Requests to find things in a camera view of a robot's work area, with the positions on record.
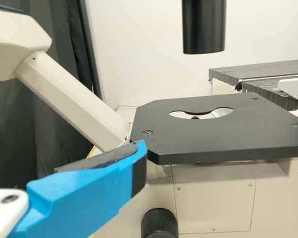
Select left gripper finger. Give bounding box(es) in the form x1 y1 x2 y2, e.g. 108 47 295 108
11 140 148 238

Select cream microscope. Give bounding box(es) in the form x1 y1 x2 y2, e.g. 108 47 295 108
0 0 298 238

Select black platform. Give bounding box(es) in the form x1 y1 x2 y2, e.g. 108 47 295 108
241 80 298 112
208 59 298 87

